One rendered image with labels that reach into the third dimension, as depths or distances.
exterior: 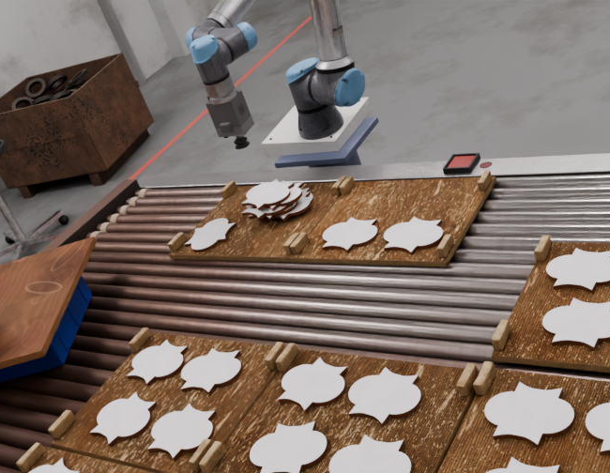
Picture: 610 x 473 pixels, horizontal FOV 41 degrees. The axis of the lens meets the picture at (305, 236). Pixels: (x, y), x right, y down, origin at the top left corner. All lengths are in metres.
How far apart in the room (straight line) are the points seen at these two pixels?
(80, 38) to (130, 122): 1.52
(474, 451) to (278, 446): 0.35
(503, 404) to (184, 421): 0.61
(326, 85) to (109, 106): 3.45
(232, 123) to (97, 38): 5.26
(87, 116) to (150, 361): 3.87
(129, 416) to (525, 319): 0.81
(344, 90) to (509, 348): 1.17
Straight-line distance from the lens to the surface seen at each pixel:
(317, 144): 2.63
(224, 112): 2.22
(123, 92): 5.96
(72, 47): 7.23
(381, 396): 1.49
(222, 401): 1.65
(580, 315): 1.54
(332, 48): 2.46
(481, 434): 1.38
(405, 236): 1.89
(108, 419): 1.75
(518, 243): 1.82
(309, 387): 1.57
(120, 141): 5.82
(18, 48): 6.87
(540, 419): 1.37
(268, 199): 2.17
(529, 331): 1.55
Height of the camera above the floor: 1.91
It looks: 28 degrees down
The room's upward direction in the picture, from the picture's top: 22 degrees counter-clockwise
